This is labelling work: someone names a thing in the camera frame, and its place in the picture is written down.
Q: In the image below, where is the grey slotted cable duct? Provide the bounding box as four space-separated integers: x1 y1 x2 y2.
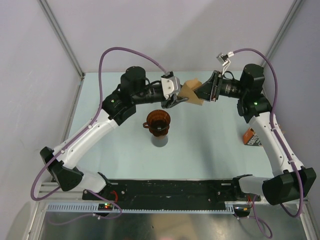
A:
46 202 250 214

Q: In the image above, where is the amber plastic coffee dripper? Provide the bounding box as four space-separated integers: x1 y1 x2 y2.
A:
142 109 171 137

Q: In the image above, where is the black mounting base plate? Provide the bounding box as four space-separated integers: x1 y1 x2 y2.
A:
82 172 296 211

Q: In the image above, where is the brown paper coffee filter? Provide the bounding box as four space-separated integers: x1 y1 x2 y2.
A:
178 78 204 106

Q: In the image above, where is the orange coffee filter box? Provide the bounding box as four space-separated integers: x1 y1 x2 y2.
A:
241 124 287 148

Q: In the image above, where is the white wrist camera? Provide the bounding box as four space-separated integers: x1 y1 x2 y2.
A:
160 71 181 100
216 51 234 75

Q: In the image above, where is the grey glass carafe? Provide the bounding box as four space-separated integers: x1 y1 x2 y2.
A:
151 135 169 148

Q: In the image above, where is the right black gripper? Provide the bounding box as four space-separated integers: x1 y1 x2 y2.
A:
189 70 247 102

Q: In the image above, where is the aluminium frame rail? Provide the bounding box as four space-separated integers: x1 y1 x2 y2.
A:
37 182 84 201

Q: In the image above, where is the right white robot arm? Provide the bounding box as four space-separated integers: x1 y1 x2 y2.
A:
194 63 317 206

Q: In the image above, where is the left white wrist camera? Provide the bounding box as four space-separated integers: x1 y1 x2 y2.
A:
160 71 181 100

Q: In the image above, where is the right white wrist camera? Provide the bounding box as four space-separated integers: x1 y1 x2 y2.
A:
216 51 234 75

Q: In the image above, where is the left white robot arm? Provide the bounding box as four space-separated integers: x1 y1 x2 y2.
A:
40 66 186 200

